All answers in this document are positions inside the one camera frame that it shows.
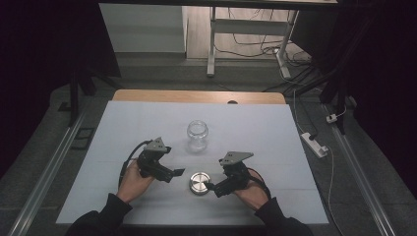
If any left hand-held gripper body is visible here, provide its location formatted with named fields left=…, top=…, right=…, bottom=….
left=136, top=136, right=172, bottom=181

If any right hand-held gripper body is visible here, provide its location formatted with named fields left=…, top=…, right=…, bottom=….
left=218, top=150, right=256, bottom=192

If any round silver metal lid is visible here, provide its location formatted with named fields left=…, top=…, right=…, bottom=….
left=188, top=171, right=212, bottom=197

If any clear glass jar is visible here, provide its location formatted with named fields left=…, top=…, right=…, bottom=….
left=186, top=119, right=210, bottom=152

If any person's right hand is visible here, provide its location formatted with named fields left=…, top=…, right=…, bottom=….
left=232, top=169, right=270, bottom=211

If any person's left hand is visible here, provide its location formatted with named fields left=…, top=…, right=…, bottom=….
left=116, top=159, right=155, bottom=205

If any pale blue table mat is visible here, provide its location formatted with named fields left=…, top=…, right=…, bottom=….
left=56, top=100, right=329, bottom=228

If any wooden table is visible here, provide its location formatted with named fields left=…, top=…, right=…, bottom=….
left=112, top=88, right=287, bottom=105

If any white power strip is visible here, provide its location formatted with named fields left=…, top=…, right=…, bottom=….
left=300, top=132, right=329, bottom=159

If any black metal stand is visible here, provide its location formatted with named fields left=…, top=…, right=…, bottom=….
left=58, top=63, right=123, bottom=128
left=283, top=13, right=378, bottom=136

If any black curtain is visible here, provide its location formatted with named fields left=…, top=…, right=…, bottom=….
left=0, top=0, right=122, bottom=180
left=289, top=0, right=417, bottom=200

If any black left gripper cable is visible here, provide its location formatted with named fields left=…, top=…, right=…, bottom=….
left=118, top=140, right=154, bottom=189

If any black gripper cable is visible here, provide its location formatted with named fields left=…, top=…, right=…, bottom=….
left=246, top=167, right=272, bottom=201
left=118, top=140, right=154, bottom=189

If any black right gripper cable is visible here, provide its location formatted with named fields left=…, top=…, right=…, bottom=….
left=246, top=167, right=272, bottom=201

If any black rectangular floor frame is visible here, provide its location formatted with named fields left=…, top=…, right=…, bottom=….
left=70, top=127, right=96, bottom=151

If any thin white cable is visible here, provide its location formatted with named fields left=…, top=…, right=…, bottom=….
left=292, top=88, right=348, bottom=236

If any aluminium floor rail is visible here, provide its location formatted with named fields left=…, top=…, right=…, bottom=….
left=323, top=103, right=397, bottom=236
left=7, top=103, right=91, bottom=236

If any tangle of black floor cables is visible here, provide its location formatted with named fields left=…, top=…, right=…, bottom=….
left=214, top=8, right=324, bottom=94

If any white metal desk frame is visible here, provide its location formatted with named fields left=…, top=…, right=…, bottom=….
left=206, top=6, right=300, bottom=80

